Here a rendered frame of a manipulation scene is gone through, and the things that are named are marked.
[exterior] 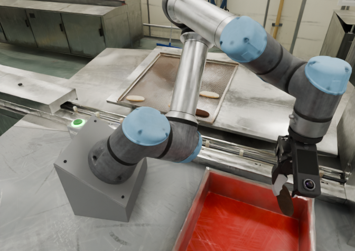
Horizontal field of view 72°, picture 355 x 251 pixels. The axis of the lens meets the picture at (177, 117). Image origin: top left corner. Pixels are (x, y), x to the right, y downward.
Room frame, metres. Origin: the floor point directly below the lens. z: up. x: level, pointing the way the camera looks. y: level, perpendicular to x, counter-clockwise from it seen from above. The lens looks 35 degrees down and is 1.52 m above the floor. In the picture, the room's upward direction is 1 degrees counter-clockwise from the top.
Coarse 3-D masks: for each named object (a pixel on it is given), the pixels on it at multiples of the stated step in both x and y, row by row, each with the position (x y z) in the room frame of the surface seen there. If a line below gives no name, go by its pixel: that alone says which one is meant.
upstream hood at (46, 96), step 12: (0, 72) 1.37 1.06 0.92; (0, 84) 1.21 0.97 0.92; (12, 84) 1.21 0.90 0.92; (24, 84) 1.21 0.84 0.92; (36, 84) 1.20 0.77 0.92; (48, 84) 1.20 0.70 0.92; (0, 96) 1.14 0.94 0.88; (12, 96) 1.09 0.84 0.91; (24, 96) 1.07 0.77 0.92; (36, 96) 1.07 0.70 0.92; (48, 96) 1.07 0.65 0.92; (60, 96) 1.06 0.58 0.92; (72, 96) 1.13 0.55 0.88; (36, 108) 1.03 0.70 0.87; (48, 108) 1.00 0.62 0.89; (60, 108) 1.04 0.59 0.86
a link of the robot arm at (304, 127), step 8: (296, 120) 0.41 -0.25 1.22; (304, 120) 0.40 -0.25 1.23; (296, 128) 0.40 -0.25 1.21; (304, 128) 0.39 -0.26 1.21; (312, 128) 0.39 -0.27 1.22; (320, 128) 0.38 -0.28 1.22; (328, 128) 0.39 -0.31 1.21; (304, 136) 0.39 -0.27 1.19; (312, 136) 0.38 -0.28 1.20; (320, 136) 0.39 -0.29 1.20
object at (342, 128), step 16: (352, 96) 0.82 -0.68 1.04; (352, 112) 0.75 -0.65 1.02; (352, 128) 0.68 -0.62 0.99; (352, 144) 0.62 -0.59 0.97; (352, 160) 0.57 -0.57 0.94; (352, 176) 0.52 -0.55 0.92; (352, 192) 0.47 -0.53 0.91; (352, 208) 0.43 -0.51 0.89; (352, 224) 0.39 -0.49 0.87; (352, 240) 0.36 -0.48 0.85
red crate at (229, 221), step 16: (208, 192) 0.54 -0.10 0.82; (208, 208) 0.48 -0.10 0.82; (224, 208) 0.48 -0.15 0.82; (240, 208) 0.48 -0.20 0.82; (256, 208) 0.48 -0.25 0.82; (208, 224) 0.43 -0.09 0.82; (224, 224) 0.43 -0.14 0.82; (240, 224) 0.42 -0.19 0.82; (256, 224) 0.42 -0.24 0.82; (272, 224) 0.42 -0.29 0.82; (288, 224) 0.42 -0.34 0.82; (192, 240) 0.38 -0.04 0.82; (208, 240) 0.38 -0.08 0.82; (224, 240) 0.37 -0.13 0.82; (240, 240) 0.37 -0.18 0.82; (256, 240) 0.37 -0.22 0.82; (272, 240) 0.37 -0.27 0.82; (288, 240) 0.37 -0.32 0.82
